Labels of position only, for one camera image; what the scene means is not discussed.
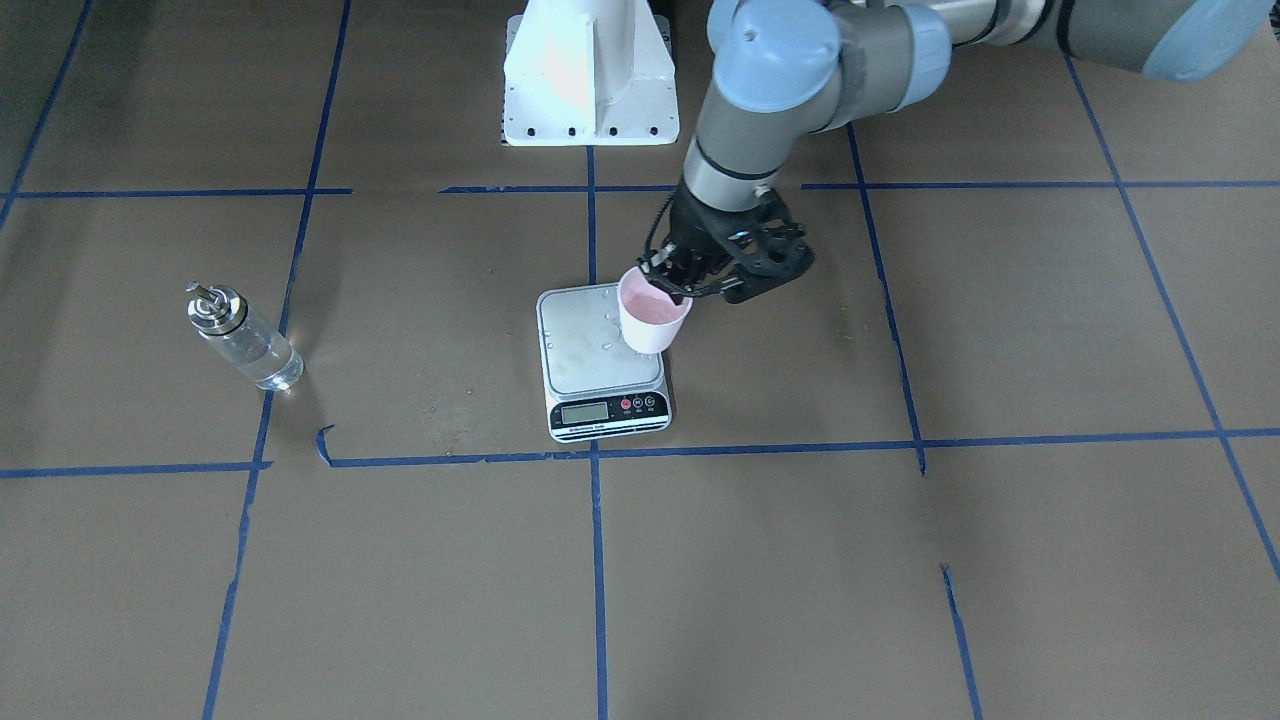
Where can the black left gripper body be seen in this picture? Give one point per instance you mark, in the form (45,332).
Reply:
(697,232)

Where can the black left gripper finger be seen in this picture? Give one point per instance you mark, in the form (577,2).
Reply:
(673,273)

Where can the pink paper cup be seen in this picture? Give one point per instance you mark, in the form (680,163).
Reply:
(649,318)

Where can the glass sauce bottle steel cap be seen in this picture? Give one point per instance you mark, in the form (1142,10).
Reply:
(231,325)

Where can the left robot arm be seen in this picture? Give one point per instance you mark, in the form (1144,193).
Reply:
(786,69)

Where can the digital kitchen scale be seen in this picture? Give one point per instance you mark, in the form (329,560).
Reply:
(595,385)

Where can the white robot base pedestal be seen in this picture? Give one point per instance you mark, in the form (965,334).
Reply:
(589,73)

